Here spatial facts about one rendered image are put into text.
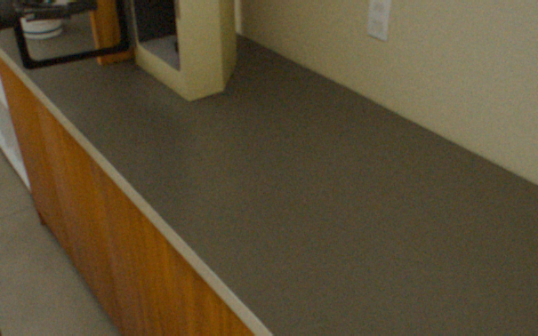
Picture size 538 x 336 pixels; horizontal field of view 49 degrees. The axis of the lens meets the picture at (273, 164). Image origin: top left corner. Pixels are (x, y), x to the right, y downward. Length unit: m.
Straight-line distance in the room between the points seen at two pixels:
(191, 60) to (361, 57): 0.46
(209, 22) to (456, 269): 0.88
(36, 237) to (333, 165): 1.73
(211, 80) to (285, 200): 0.53
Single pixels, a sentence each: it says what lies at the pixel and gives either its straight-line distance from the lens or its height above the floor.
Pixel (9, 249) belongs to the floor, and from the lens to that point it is 2.75.
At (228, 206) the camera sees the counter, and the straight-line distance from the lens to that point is 1.19.
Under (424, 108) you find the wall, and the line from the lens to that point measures 1.53.
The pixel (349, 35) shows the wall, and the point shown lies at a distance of 1.67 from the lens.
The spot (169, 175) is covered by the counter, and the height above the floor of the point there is 0.94.
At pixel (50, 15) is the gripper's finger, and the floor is 1.22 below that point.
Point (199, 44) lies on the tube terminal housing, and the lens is 1.56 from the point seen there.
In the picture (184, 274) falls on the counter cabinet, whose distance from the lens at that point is 1.27.
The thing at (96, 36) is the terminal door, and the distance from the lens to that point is 1.79.
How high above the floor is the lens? 1.65
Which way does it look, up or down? 33 degrees down
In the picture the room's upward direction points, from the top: straight up
